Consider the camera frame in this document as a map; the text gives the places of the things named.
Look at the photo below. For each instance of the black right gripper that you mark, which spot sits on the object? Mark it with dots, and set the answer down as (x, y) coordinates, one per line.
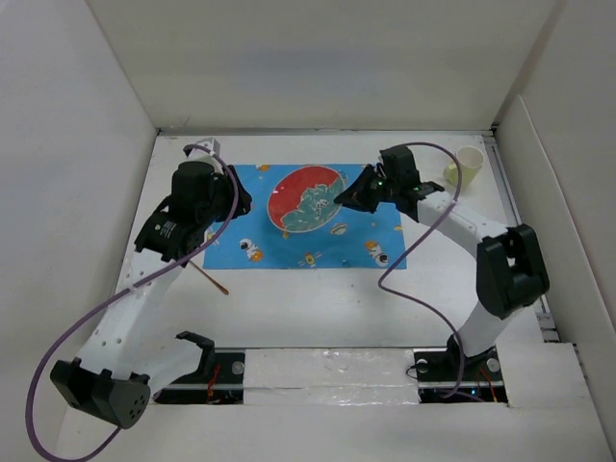
(355, 195)

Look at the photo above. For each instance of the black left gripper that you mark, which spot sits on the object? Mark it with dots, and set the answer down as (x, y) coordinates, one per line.
(224, 183)

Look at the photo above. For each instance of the blue space-print cloth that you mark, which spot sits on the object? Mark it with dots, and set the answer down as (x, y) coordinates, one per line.
(350, 240)

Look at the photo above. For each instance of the red and teal plate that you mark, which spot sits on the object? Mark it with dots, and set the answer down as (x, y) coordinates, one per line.
(303, 200)

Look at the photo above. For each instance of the pale yellow mug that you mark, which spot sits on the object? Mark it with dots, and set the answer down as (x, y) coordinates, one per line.
(470, 161)

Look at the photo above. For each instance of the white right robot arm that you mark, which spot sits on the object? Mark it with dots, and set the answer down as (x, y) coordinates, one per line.
(510, 272)

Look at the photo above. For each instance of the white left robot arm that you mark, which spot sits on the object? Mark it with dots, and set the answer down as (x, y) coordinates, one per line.
(113, 375)

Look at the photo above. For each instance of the copper fork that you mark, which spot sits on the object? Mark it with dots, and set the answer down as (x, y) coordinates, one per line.
(213, 281)

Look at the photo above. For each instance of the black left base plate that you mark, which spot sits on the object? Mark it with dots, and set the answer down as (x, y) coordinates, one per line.
(223, 385)

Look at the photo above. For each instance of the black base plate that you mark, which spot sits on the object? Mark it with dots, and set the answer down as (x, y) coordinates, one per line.
(223, 385)
(439, 380)

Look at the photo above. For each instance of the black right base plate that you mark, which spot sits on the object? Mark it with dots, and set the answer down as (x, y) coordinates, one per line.
(439, 380)

